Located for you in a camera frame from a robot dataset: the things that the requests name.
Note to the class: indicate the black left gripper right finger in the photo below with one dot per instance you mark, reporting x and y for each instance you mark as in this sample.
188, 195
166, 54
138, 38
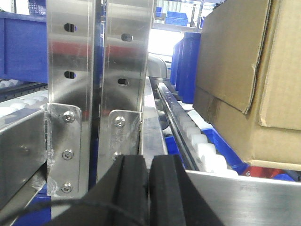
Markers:
175, 201

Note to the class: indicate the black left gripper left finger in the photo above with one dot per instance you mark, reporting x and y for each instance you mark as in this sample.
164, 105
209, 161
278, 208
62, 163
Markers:
120, 197

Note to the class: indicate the brown cardboard carton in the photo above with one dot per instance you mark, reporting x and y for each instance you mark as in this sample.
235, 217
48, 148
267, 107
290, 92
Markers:
248, 84

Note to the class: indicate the blue bin lower shelf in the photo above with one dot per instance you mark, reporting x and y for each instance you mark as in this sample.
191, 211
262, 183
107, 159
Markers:
218, 156

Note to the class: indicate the steel shelf upright left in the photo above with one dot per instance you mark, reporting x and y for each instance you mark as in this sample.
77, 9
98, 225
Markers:
71, 48

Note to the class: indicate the steel shelf upright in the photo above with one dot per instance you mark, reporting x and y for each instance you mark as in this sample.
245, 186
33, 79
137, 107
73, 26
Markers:
71, 48
126, 36

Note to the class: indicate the blue plastic bin on shelf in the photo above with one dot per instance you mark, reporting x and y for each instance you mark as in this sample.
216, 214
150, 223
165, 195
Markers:
184, 66

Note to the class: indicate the steel shelf upright right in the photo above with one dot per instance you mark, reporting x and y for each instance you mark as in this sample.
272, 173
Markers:
126, 36

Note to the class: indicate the white roller track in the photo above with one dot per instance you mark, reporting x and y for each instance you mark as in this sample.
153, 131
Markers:
184, 127

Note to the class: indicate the red printed package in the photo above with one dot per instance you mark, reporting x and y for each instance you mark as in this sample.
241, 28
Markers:
261, 172

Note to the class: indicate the large blue bin left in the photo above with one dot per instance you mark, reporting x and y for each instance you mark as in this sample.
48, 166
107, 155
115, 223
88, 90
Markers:
23, 47

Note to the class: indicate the steel shelf front rail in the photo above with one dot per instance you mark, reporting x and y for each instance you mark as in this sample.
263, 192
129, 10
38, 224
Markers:
247, 201

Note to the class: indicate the steel shelf rail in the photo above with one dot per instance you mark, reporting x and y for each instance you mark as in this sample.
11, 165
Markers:
247, 201
22, 150

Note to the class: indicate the left steel shelf rail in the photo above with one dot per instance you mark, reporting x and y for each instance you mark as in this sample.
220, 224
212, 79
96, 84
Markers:
22, 150

